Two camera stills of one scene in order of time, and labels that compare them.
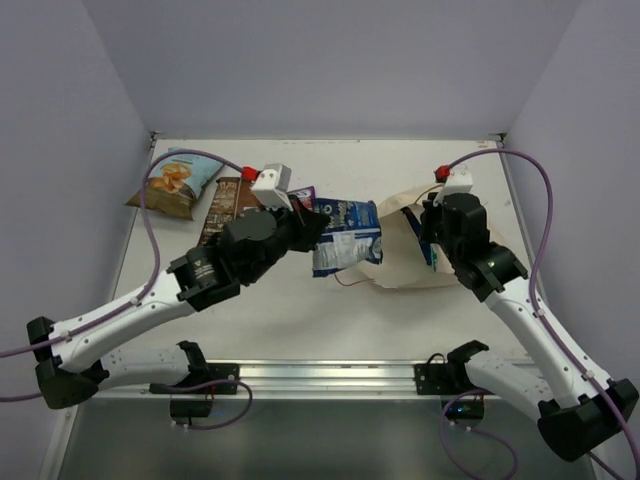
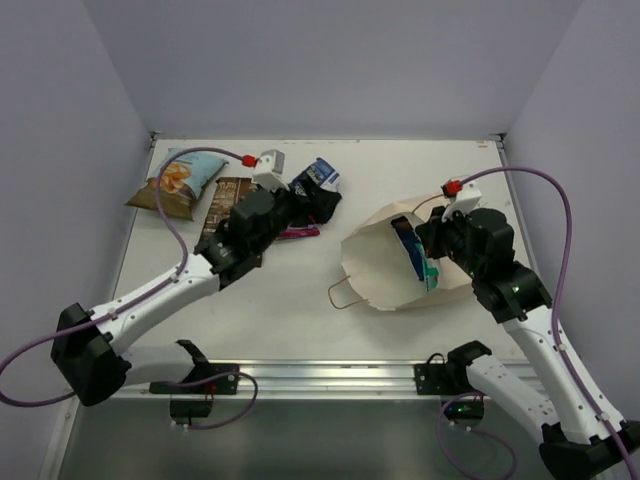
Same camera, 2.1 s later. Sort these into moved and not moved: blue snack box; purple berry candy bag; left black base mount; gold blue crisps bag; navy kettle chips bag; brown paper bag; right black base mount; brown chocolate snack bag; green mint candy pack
Moved: green mint candy pack; blue snack box; purple berry candy bag; brown paper bag; navy kettle chips bag
Not moved: right black base mount; brown chocolate snack bag; gold blue crisps bag; left black base mount
